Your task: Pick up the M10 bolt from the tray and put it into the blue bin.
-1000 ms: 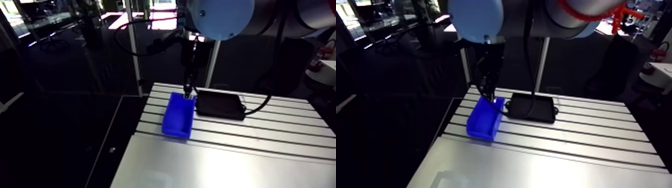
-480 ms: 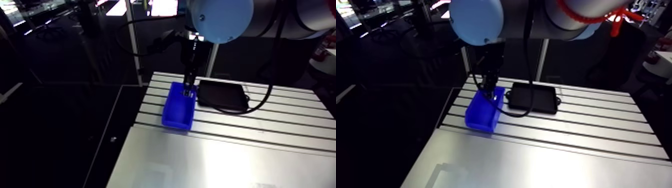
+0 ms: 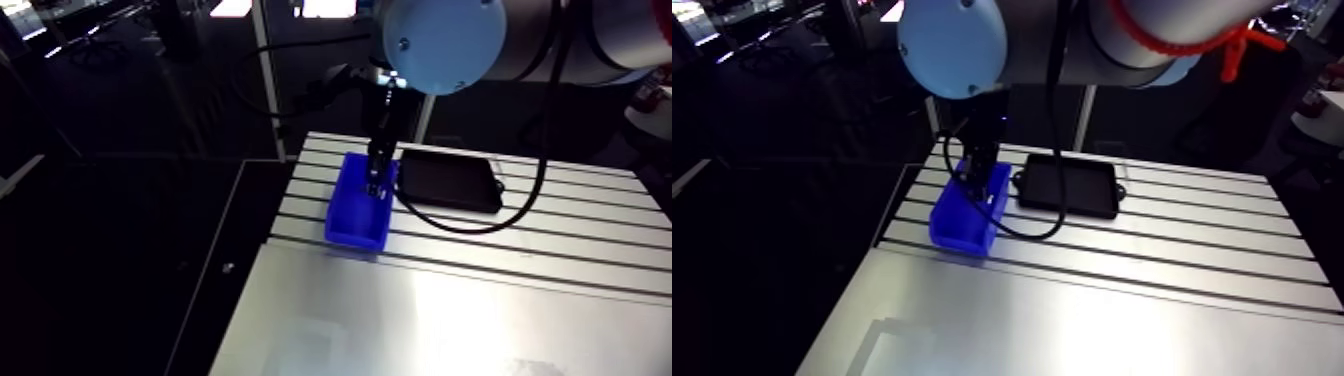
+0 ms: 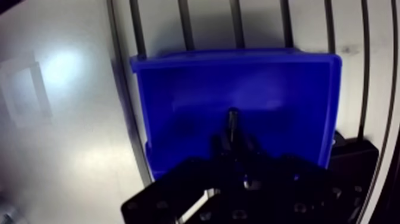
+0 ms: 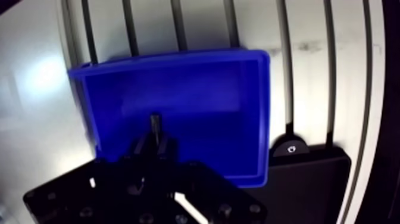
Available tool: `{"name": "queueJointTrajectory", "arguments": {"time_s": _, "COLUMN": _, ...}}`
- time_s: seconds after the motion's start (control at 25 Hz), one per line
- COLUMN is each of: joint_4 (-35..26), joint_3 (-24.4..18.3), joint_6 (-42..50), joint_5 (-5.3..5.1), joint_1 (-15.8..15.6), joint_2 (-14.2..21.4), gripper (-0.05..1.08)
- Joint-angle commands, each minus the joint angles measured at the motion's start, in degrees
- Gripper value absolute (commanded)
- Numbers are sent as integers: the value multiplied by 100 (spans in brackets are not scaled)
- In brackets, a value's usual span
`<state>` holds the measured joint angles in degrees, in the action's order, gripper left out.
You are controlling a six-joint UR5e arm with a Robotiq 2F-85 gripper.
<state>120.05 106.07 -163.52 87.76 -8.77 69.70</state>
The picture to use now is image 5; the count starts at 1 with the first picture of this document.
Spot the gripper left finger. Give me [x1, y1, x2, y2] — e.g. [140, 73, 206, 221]
[23, 132, 155, 224]

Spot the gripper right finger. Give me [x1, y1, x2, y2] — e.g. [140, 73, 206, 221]
[156, 134, 268, 224]

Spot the blue bin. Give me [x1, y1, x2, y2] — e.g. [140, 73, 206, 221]
[68, 48, 271, 189]

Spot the black tray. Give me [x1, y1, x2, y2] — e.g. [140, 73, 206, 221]
[242, 123, 352, 224]

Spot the steel bolt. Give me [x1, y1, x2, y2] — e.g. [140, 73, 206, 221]
[150, 113, 162, 145]

